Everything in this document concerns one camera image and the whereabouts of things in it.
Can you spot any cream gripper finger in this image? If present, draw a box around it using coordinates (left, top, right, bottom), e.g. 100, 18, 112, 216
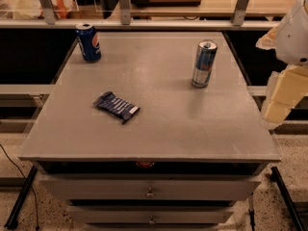
255, 27, 277, 50
261, 64, 308, 124

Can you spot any dark blue rxbar wrapper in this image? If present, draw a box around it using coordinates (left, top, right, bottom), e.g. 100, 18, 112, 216
93, 91, 140, 123

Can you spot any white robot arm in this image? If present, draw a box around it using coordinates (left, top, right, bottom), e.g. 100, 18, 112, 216
256, 0, 308, 129

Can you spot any silver red bull can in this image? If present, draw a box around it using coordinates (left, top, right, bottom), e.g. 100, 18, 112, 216
192, 39, 218, 88

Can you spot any grey drawer cabinet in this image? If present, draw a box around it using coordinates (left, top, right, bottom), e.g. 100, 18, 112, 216
21, 32, 280, 231

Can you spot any blue pepsi can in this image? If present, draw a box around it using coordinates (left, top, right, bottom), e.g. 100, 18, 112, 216
76, 23, 101, 63

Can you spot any lower grey drawer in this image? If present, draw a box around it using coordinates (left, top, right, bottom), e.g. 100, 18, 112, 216
67, 206, 233, 224

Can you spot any grey drawer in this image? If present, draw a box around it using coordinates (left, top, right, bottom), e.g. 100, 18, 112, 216
67, 206, 233, 224
39, 175, 260, 201

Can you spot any orange white plastic bag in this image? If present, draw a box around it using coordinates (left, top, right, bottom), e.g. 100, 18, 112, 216
13, 0, 76, 19

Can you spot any upper grey drawer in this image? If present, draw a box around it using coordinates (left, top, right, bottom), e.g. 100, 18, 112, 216
39, 175, 260, 201

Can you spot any right metal bracket post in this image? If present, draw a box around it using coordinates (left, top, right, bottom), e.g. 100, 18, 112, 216
231, 0, 249, 26

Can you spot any metal bracket post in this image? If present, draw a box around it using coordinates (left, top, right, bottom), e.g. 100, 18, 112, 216
118, 0, 131, 25
231, 0, 249, 26
39, 0, 57, 25

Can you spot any long grey shelf rail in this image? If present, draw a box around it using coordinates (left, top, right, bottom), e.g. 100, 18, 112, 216
0, 19, 279, 31

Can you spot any right black floor rail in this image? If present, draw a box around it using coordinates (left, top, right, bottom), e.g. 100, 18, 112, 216
270, 167, 308, 231

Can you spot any black floor rail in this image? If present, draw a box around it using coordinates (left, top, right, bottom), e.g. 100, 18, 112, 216
1, 167, 38, 230
270, 167, 308, 231

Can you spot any middle metal bracket post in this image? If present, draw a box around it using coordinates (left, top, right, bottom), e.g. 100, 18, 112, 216
118, 0, 131, 25

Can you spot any left metal bracket post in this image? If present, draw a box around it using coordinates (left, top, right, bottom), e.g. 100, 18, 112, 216
39, 0, 57, 25

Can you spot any black floor cable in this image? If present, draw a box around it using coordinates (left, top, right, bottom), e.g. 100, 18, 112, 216
0, 143, 40, 231

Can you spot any left black floor rail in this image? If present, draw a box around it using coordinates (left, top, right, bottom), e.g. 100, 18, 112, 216
1, 167, 38, 230

